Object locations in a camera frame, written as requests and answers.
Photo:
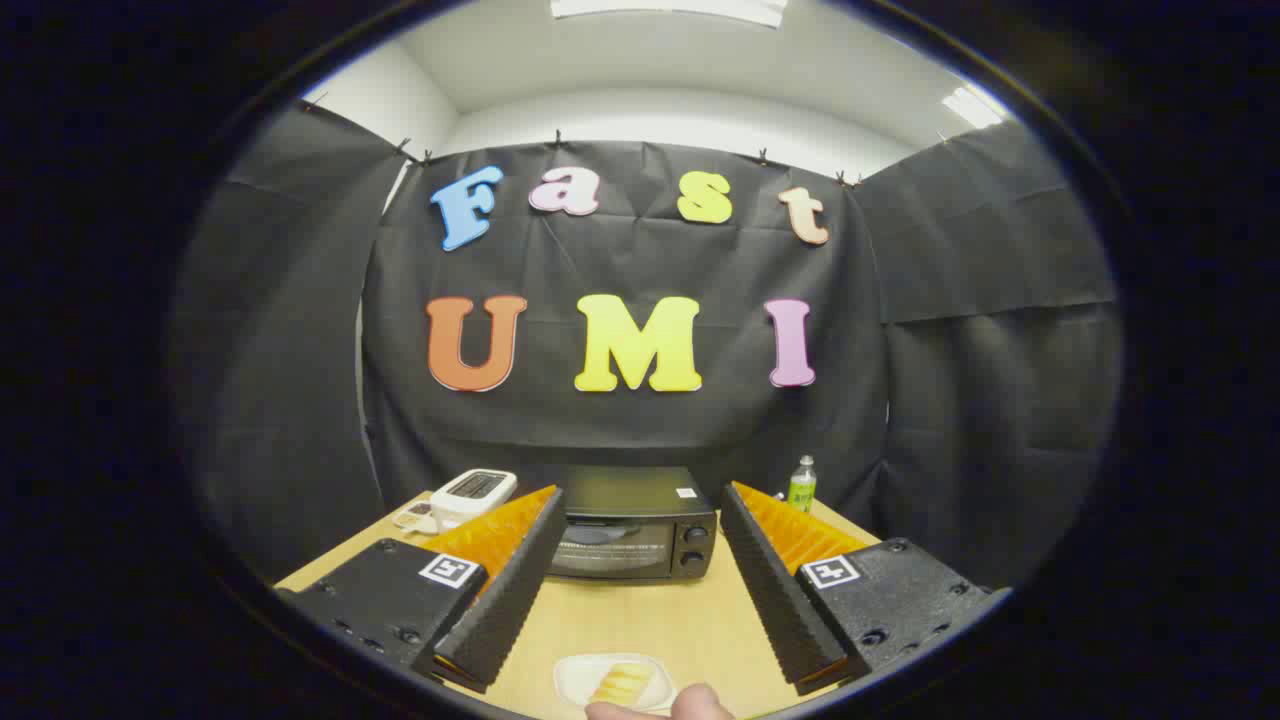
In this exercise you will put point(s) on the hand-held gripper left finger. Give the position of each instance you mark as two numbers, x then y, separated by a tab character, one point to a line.
505	600

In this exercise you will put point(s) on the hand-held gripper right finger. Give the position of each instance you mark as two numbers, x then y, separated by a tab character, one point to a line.
785	600

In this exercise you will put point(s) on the golden ridged bread roll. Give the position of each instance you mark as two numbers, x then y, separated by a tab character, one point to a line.
622	684

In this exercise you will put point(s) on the black toaster oven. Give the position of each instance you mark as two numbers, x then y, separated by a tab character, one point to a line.
640	495

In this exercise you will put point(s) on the white pop-up toaster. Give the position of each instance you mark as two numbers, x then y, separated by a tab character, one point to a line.
478	487

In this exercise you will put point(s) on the white rectangular plate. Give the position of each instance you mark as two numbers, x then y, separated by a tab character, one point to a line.
570	675

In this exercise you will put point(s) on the green label plastic bottle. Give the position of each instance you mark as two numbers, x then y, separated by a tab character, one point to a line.
801	488

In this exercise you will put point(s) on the small ceiling light panel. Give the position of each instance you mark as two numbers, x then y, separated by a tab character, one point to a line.
972	106

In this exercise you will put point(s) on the long ceiling light panel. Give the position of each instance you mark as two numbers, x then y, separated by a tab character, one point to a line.
668	8

